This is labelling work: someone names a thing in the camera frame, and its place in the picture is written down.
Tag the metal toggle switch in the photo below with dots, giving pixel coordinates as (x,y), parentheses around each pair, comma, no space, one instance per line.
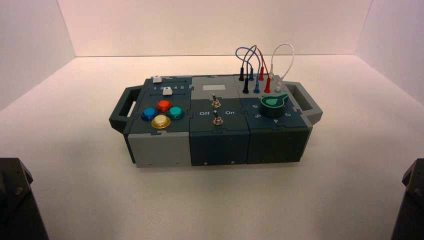
(215,100)
(217,119)

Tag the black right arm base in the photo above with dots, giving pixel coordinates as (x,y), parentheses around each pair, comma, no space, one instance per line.
(410,215)

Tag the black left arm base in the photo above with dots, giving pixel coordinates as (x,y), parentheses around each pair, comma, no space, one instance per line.
(16,212)

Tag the dark teal grey control box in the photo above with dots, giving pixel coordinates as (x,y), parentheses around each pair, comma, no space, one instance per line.
(218,145)

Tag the green push button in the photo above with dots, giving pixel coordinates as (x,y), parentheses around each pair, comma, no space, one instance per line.
(175,113)

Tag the red push button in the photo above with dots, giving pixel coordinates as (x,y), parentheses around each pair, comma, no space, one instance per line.
(164,106)

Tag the yellow push button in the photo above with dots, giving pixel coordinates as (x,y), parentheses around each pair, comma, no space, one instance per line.
(161,122)

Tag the white slider knob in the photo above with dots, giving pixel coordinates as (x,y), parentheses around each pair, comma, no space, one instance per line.
(167,91)
(156,79)

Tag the blue push button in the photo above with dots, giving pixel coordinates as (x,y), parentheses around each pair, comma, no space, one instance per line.
(149,114)

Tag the green black rotary knob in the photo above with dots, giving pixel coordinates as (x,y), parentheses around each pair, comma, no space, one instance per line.
(274,106)

